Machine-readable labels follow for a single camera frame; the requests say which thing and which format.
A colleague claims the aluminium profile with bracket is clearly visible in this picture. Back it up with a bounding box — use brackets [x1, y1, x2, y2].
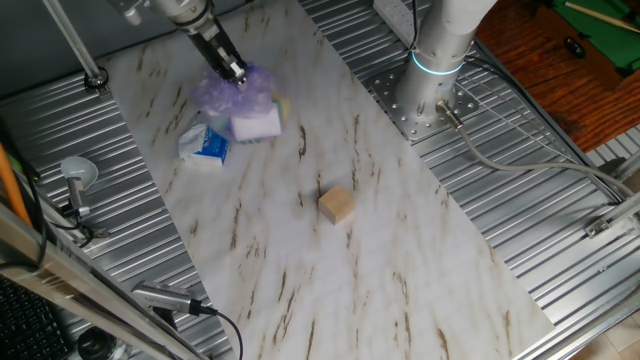
[583, 192, 640, 240]

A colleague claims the yellow sponge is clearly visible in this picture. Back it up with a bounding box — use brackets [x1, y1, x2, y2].
[272, 89, 292, 126]

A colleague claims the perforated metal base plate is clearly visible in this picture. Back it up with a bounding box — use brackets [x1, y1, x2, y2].
[366, 62, 481, 144]

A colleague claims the black keyboard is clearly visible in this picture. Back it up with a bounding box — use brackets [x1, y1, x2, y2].
[0, 277, 71, 360]

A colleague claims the black camera lens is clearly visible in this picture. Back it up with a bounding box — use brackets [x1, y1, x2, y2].
[77, 325, 119, 360]

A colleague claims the orange pole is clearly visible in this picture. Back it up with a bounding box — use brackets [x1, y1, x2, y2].
[0, 144, 34, 229]

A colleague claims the black oval object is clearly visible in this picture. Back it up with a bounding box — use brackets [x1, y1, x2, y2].
[563, 35, 587, 60]

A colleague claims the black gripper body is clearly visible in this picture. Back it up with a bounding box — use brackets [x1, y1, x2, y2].
[187, 19, 246, 77]

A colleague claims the blue white tissue pack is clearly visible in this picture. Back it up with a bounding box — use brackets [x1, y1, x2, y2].
[177, 122, 231, 169]

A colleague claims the aluminium pole with black foot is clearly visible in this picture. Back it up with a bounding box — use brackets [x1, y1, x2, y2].
[42, 0, 110, 94]

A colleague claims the small wooden cube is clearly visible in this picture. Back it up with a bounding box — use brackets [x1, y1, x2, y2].
[317, 184, 356, 226]

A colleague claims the black camera cable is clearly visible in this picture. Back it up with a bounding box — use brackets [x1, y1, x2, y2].
[192, 299, 245, 360]

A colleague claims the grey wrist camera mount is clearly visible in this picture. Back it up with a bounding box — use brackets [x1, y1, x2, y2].
[107, 0, 149, 27]

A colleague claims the wooden cue stick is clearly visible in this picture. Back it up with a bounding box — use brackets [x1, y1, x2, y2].
[564, 1, 640, 35]

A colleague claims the grey round-headed camera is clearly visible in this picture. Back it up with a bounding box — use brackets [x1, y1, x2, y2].
[59, 155, 100, 219]

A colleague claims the small black box device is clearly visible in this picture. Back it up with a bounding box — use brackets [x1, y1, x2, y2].
[597, 157, 629, 176]

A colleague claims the white foam block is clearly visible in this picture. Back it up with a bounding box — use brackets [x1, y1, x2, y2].
[229, 106, 283, 143]

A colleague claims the purple translucent plastic bag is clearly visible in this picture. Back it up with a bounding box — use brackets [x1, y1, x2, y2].
[189, 63, 292, 146]

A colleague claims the green toy pool table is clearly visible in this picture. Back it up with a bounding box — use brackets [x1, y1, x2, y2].
[532, 0, 640, 91]

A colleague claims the aluminium frame beam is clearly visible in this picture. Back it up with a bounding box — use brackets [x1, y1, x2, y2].
[0, 202, 206, 360]

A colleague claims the silver finned camera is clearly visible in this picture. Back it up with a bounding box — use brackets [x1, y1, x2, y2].
[130, 280, 201, 316]

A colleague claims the thick grey cable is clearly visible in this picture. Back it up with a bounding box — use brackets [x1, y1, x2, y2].
[435, 99, 636, 199]

